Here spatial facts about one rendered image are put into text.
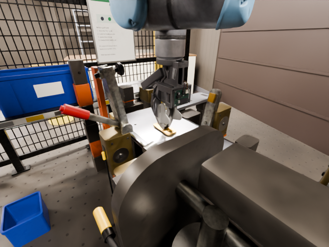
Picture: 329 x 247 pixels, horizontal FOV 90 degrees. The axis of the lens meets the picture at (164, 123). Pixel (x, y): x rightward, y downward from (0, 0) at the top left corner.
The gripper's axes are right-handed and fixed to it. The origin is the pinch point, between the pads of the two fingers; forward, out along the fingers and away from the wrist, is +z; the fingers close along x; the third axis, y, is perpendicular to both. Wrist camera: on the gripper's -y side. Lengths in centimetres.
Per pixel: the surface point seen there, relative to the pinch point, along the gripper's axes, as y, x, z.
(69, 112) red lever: 0.9, -25.3, -11.3
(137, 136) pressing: -0.9, -9.5, 1.9
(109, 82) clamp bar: 1.6, -16.4, -16.1
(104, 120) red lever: 0.7, -18.8, -7.2
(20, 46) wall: -760, -39, 14
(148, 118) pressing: -9.9, 0.2, 2.3
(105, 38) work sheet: -55, 5, -23
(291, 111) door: -16, 226, 62
